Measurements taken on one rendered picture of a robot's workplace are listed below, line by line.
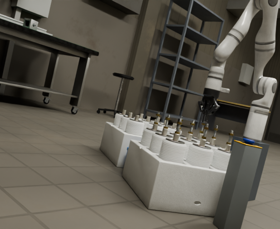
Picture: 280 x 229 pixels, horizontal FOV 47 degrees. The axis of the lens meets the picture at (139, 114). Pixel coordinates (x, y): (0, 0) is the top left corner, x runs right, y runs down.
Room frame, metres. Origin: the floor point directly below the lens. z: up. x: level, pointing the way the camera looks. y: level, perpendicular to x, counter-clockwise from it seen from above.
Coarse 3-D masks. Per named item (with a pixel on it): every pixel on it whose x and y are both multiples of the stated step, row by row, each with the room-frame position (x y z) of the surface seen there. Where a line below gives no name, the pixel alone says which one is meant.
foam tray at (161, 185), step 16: (128, 160) 1.45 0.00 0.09; (144, 160) 1.26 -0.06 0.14; (160, 160) 1.14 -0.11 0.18; (128, 176) 1.40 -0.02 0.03; (144, 176) 1.22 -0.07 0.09; (160, 176) 1.13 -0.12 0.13; (176, 176) 1.15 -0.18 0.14; (192, 176) 1.17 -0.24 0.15; (208, 176) 1.19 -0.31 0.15; (224, 176) 1.21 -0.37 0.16; (144, 192) 1.19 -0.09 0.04; (160, 192) 1.13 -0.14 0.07; (176, 192) 1.15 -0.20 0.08; (192, 192) 1.18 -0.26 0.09; (208, 192) 1.20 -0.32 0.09; (160, 208) 1.14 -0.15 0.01; (176, 208) 1.16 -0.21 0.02; (192, 208) 1.18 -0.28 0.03; (208, 208) 1.20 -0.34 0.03
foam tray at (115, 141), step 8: (104, 128) 2.00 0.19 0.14; (112, 128) 1.85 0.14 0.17; (104, 136) 1.96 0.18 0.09; (112, 136) 1.82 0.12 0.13; (120, 136) 1.69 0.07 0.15; (128, 136) 1.65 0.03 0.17; (136, 136) 1.67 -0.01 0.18; (104, 144) 1.92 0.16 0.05; (112, 144) 1.78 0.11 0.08; (120, 144) 1.66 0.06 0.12; (128, 144) 1.65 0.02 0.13; (104, 152) 1.89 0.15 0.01; (112, 152) 1.75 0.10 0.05; (120, 152) 1.64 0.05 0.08; (112, 160) 1.72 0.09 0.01; (120, 160) 1.64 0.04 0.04
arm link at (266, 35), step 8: (256, 0) 1.49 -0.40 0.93; (264, 0) 1.45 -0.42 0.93; (272, 0) 1.45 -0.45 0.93; (264, 8) 1.47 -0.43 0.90; (272, 8) 1.47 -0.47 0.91; (264, 16) 1.48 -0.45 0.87; (272, 16) 1.48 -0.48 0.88; (264, 24) 1.50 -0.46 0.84; (272, 24) 1.50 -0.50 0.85; (264, 32) 1.51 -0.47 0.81; (272, 32) 1.51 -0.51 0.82; (256, 40) 1.55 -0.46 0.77; (264, 40) 1.52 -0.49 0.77; (272, 40) 1.53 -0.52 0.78
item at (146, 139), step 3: (144, 129) 1.43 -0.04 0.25; (147, 129) 1.42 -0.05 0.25; (144, 132) 1.42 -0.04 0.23; (147, 132) 1.41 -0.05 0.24; (150, 132) 1.40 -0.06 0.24; (153, 132) 1.40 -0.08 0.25; (144, 135) 1.42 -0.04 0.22; (147, 135) 1.41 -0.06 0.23; (150, 135) 1.40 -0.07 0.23; (144, 138) 1.42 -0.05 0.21; (147, 138) 1.40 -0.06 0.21; (150, 138) 1.40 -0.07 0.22; (141, 141) 1.43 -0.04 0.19; (144, 141) 1.41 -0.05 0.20; (147, 141) 1.40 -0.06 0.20; (150, 141) 1.40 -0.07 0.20; (144, 144) 1.41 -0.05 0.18; (147, 144) 1.40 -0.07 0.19
